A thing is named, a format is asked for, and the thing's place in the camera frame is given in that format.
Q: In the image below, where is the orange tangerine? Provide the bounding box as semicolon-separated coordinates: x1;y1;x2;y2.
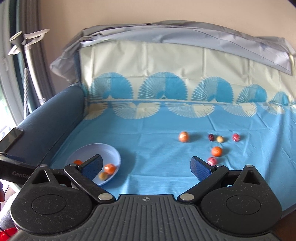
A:
211;146;223;157
73;160;83;165

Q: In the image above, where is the tan longan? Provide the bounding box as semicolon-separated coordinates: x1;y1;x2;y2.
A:
216;136;224;143
98;172;109;181

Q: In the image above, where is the person left hand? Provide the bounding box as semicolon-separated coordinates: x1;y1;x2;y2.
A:
0;182;5;202

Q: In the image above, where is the wrapped red fruit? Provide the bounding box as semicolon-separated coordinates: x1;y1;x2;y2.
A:
207;157;218;166
232;133;240;142

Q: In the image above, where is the black smartphone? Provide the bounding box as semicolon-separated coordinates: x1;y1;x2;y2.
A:
0;126;24;152

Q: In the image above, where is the light purple plate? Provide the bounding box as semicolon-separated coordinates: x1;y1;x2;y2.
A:
65;143;121;186

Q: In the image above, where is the dark red jujube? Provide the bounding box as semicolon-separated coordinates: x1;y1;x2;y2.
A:
208;133;215;142

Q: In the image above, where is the grey metal stand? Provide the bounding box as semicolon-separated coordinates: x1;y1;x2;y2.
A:
8;29;50;118

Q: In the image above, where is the blue patterned cloth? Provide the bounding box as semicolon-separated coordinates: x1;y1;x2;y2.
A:
58;41;295;209

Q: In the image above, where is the grey plastic sheet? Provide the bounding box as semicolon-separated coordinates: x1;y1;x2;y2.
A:
50;20;295;84

